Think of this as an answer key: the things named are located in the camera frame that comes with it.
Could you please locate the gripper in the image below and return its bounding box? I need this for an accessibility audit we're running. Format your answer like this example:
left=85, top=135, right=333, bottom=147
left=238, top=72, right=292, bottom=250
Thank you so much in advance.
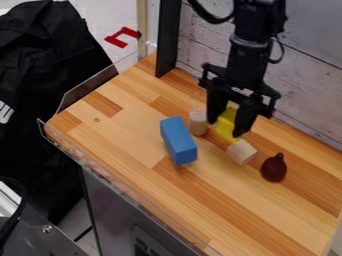
left=196, top=34, right=284, bottom=138

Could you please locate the yellow block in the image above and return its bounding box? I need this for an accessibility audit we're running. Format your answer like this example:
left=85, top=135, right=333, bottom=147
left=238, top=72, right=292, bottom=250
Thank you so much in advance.
left=215, top=105, right=245, bottom=145

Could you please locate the white wooden cube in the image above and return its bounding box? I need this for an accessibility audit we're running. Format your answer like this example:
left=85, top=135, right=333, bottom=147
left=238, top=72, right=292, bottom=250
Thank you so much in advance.
left=225, top=139, right=260, bottom=167

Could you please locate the blue rectangular block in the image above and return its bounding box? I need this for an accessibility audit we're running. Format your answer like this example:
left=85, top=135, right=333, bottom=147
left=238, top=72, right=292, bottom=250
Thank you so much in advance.
left=158, top=115, right=200, bottom=167

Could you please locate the white wooden cylinder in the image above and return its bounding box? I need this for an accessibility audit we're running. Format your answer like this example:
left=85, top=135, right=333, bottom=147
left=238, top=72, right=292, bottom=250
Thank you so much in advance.
left=187, top=105, right=210, bottom=137

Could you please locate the dark red toy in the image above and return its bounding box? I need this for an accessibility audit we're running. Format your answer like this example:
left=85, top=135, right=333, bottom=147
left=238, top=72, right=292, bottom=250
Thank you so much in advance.
left=259, top=152, right=289, bottom=183

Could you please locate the black bag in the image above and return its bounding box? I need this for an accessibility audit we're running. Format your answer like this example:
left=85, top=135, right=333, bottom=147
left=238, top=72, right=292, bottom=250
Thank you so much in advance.
left=0, top=0, right=115, bottom=225

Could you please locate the black post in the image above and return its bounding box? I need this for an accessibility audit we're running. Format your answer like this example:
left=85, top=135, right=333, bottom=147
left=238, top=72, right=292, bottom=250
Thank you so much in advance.
left=153, top=0, right=184, bottom=79

